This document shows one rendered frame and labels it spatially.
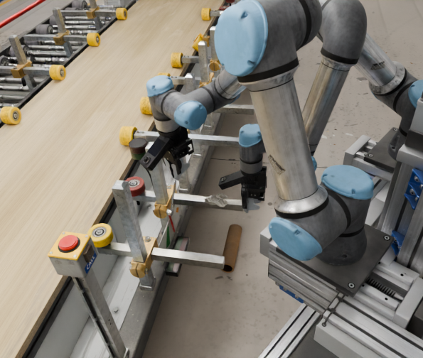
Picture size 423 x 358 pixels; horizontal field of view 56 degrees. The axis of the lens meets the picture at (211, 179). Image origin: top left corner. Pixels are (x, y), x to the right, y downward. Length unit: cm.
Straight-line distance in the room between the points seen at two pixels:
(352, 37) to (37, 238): 112
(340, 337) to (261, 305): 117
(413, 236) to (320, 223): 36
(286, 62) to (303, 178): 23
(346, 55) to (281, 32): 36
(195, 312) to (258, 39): 171
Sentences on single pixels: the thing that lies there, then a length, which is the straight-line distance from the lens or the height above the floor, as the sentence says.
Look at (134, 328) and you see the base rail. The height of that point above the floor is 70.
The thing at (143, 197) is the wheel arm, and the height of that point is 85.
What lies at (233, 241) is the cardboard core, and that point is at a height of 8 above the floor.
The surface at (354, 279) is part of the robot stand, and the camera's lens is 105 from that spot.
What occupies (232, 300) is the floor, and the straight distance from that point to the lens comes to 222.
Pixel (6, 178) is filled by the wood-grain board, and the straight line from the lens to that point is 178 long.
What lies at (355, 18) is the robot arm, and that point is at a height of 152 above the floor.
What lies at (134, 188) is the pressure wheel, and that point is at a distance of 150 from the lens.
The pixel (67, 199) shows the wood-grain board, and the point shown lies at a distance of 155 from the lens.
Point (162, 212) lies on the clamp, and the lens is 146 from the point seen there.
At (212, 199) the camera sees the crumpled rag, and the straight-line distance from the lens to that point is 146.
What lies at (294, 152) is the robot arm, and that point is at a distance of 79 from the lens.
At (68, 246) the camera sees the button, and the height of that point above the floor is 123.
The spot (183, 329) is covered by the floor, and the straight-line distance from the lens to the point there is 216.
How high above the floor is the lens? 187
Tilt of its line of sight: 40 degrees down
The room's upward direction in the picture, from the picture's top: 5 degrees counter-clockwise
